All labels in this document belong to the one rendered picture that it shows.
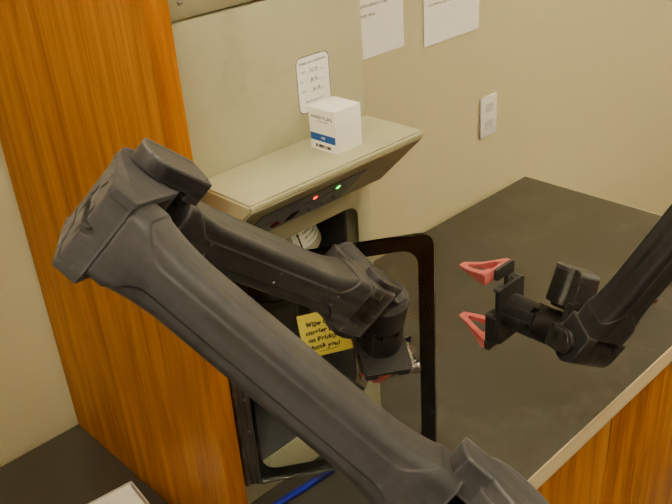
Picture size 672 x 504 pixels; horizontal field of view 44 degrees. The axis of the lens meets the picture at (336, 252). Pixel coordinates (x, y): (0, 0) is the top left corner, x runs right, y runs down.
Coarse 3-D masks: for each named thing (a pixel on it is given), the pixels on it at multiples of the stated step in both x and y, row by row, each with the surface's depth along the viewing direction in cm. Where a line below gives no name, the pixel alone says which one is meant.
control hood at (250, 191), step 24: (384, 120) 122; (384, 144) 113; (408, 144) 116; (240, 168) 109; (264, 168) 109; (288, 168) 108; (312, 168) 108; (336, 168) 107; (360, 168) 112; (384, 168) 122; (216, 192) 103; (240, 192) 102; (264, 192) 102; (288, 192) 102; (312, 192) 108; (240, 216) 101
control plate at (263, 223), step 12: (348, 180) 114; (324, 192) 112; (336, 192) 117; (300, 204) 110; (312, 204) 114; (324, 204) 119; (264, 216) 104; (276, 216) 108; (288, 216) 112; (264, 228) 110
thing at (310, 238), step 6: (312, 228) 130; (300, 234) 127; (306, 234) 128; (312, 234) 129; (318, 234) 131; (288, 240) 125; (294, 240) 126; (300, 240) 126; (306, 240) 127; (312, 240) 128; (318, 240) 130; (300, 246) 126; (306, 246) 127; (312, 246) 128
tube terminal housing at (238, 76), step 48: (288, 0) 108; (336, 0) 114; (192, 48) 100; (240, 48) 105; (288, 48) 110; (336, 48) 116; (192, 96) 102; (240, 96) 107; (288, 96) 113; (336, 96) 119; (192, 144) 104; (240, 144) 110; (288, 144) 116
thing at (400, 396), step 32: (384, 256) 116; (416, 256) 117; (416, 288) 119; (288, 320) 117; (416, 320) 122; (352, 352) 122; (416, 352) 124; (384, 384) 126; (416, 384) 127; (256, 416) 124; (416, 416) 130; (288, 448) 128
